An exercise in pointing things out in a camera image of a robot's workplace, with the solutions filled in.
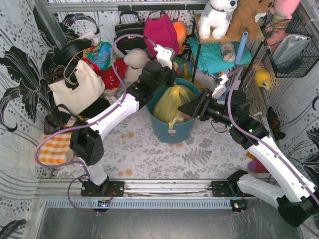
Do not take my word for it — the yellow trash bag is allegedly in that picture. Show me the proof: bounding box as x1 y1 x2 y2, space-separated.
152 85 195 130

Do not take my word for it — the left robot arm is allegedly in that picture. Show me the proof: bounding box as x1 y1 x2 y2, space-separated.
70 60 177 186

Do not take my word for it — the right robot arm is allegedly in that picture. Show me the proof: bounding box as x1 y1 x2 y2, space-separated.
178 90 319 227

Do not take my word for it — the teal trash bin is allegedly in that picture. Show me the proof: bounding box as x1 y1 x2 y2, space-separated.
147 78 200 143

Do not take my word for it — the magenta fuzzy bag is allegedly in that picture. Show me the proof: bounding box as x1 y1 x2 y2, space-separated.
144 14 179 56

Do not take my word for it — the colorful patterned bag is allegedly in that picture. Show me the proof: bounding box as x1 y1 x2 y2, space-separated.
82 41 117 71

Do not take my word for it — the cream canvas tote bag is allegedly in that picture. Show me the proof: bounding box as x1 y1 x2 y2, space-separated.
48 60 105 115

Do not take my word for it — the brown patterned bag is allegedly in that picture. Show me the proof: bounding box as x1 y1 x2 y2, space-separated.
43 104 79 135

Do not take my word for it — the rainbow striped cloth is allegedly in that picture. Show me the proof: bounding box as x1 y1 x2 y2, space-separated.
172 57 194 80

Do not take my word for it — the white lamb plush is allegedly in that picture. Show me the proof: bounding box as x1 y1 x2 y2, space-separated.
124 48 150 86

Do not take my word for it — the teal folded cloth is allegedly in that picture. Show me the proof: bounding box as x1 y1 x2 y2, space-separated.
187 37 252 74

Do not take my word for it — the orange plush toy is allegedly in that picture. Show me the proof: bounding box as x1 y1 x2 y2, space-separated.
173 21 186 54

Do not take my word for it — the black leather handbag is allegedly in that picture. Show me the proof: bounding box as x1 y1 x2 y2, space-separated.
114 11 147 55

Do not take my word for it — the red cloth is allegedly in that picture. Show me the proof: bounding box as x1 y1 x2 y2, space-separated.
89 58 128 90

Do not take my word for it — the yellow duck plush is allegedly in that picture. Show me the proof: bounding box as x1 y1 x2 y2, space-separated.
252 61 271 90

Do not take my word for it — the white husky plush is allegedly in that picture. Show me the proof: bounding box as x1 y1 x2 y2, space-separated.
198 0 238 39

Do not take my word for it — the black shelf rack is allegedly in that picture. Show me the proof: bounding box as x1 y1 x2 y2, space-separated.
188 13 270 98

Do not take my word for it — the purple orange toy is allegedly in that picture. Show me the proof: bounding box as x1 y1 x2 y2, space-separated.
246 152 269 173

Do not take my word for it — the brown dog plush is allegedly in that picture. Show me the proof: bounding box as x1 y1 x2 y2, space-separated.
226 0 274 40

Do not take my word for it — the silver pouch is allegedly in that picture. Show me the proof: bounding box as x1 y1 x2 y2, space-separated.
273 34 311 65

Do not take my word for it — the pink plush toy top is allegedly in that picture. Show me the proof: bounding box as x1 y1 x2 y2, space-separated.
269 0 300 29

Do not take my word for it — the orange checkered towel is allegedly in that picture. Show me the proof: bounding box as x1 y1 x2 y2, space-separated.
38 132 73 165

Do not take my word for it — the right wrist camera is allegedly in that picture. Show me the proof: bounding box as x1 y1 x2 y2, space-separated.
212 74 229 100

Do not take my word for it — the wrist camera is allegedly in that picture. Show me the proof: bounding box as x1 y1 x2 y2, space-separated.
154 44 175 69
212 74 229 100

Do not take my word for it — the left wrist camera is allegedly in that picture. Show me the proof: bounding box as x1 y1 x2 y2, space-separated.
154 44 175 69

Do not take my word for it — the black wire basket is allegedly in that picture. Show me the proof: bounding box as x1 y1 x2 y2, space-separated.
261 12 319 78

